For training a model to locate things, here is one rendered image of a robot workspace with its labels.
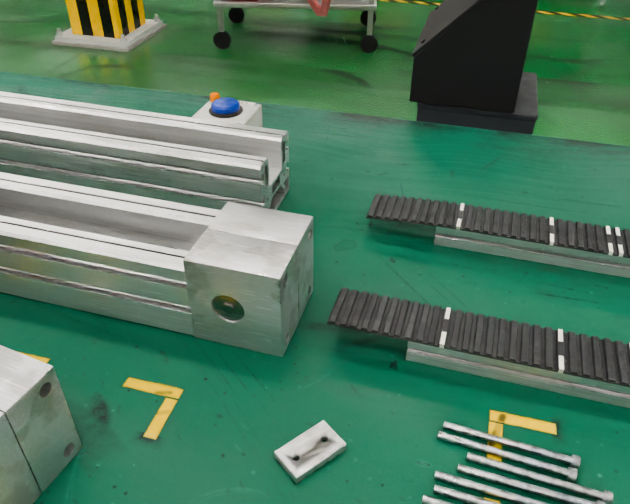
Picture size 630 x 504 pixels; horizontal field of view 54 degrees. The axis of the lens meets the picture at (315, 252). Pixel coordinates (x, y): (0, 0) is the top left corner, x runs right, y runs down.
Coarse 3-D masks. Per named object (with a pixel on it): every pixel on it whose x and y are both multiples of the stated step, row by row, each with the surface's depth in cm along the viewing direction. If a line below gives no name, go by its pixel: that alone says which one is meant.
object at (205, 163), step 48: (0, 96) 84; (0, 144) 78; (48, 144) 76; (96, 144) 74; (144, 144) 73; (192, 144) 79; (240, 144) 77; (144, 192) 76; (192, 192) 75; (240, 192) 72
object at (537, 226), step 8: (528, 216) 71; (544, 216) 70; (528, 224) 70; (536, 224) 70; (544, 224) 69; (528, 232) 68; (536, 232) 68; (544, 232) 68; (528, 240) 67; (536, 240) 67; (544, 240) 67
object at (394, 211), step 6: (396, 198) 74; (402, 198) 74; (390, 204) 73; (396, 204) 73; (402, 204) 73; (390, 210) 72; (396, 210) 72; (402, 210) 72; (384, 216) 71; (390, 216) 71; (396, 216) 71
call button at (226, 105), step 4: (216, 100) 87; (220, 100) 87; (224, 100) 86; (228, 100) 86; (232, 100) 87; (236, 100) 87; (212, 104) 86; (216, 104) 85; (220, 104) 85; (224, 104) 85; (228, 104) 85; (232, 104) 86; (236, 104) 86; (212, 108) 86; (216, 108) 85; (220, 108) 85; (224, 108) 85; (228, 108) 85; (232, 108) 85; (236, 108) 85; (216, 112) 85; (220, 112) 85; (224, 112) 85; (228, 112) 85; (232, 112) 85
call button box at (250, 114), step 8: (208, 104) 89; (240, 104) 89; (248, 104) 89; (256, 104) 89; (200, 112) 87; (208, 112) 87; (240, 112) 86; (248, 112) 87; (256, 112) 87; (216, 120) 84; (224, 120) 84; (232, 120) 84; (240, 120) 84; (248, 120) 85; (256, 120) 88
